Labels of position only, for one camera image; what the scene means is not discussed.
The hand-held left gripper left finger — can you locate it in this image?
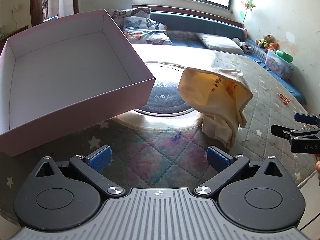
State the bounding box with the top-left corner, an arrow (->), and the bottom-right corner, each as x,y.
36,145 -> 125,198

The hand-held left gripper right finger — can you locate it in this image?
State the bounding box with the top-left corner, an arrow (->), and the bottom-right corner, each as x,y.
194,146 -> 285,198

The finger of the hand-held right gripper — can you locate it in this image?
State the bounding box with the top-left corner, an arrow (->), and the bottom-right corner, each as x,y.
294,113 -> 320,125
271,124 -> 320,143

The cream canvas shopping bag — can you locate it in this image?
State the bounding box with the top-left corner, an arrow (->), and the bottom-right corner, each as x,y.
177,67 -> 253,149

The pink cardboard box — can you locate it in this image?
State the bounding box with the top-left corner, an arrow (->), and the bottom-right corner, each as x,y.
0,9 -> 156,157

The grey quilted star table cover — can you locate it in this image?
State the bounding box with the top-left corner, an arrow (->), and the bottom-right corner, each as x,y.
0,44 -> 313,228

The clear plastic storage box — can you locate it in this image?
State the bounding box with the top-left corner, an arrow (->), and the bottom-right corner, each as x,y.
264,49 -> 295,79

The green plastic bottle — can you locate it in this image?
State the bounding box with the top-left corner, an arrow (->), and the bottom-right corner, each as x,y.
276,50 -> 293,63

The orange plush toy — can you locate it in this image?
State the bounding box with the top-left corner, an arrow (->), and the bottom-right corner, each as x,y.
265,42 -> 279,53

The round black induction cooktop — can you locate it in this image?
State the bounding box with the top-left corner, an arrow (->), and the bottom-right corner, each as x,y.
131,60 -> 204,117

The brown plush bear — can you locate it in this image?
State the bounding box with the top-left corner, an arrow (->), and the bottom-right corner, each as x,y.
255,34 -> 274,47

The black and white plush cow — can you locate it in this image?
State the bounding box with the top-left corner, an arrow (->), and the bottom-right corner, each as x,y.
232,38 -> 252,53

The white pillow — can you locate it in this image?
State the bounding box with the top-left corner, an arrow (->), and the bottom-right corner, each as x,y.
196,32 -> 245,55

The colourful pinwheel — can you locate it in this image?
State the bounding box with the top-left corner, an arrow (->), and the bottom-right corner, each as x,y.
240,0 -> 256,28

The blue sofa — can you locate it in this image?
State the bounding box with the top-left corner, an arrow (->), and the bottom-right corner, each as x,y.
150,10 -> 307,104

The black cable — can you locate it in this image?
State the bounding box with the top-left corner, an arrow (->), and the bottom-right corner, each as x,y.
299,211 -> 320,232

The dark wooden door frame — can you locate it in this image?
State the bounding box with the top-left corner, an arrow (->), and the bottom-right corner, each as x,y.
30,0 -> 79,28

